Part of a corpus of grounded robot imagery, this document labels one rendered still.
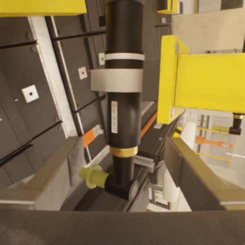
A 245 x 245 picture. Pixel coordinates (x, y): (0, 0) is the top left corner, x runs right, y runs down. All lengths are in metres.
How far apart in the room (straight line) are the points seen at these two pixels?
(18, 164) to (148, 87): 0.23
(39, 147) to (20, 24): 0.20
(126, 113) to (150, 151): 0.39
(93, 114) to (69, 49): 0.15
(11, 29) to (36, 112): 0.13
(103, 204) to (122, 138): 0.27
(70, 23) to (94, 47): 0.07
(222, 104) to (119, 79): 0.10
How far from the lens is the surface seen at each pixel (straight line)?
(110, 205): 0.46
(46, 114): 0.33
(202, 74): 0.18
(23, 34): 0.31
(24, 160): 0.31
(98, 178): 0.29
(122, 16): 0.22
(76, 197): 0.46
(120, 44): 0.21
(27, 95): 0.30
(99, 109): 0.44
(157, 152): 0.59
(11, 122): 0.28
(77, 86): 0.37
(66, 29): 0.37
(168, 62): 0.17
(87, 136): 0.40
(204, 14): 4.59
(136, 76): 0.19
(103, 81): 0.19
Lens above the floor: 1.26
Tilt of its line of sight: 29 degrees down
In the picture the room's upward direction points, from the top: 99 degrees clockwise
